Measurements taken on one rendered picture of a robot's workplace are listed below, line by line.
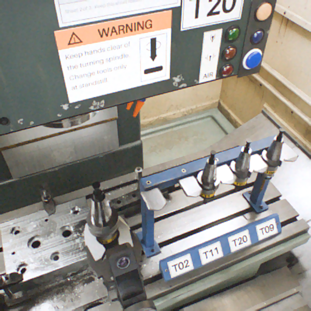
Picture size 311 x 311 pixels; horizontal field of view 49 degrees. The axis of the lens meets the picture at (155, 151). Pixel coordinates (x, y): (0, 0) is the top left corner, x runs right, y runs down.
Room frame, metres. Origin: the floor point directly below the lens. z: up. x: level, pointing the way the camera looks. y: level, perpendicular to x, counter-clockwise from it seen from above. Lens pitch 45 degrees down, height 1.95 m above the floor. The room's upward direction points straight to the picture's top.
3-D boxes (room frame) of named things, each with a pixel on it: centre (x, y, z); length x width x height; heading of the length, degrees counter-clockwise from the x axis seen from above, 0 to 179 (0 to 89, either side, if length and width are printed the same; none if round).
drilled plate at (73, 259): (0.57, 0.33, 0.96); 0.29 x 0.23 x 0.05; 114
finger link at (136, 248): (0.33, 0.05, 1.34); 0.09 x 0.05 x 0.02; 10
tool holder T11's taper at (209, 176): (0.62, -0.15, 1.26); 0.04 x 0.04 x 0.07
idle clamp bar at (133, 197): (0.77, 0.05, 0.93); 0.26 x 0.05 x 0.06; 119
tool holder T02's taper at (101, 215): (0.39, 0.11, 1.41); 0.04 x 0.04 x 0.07
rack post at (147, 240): (0.60, 0.02, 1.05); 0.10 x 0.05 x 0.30; 24
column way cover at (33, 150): (0.99, 0.37, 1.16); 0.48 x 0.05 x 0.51; 114
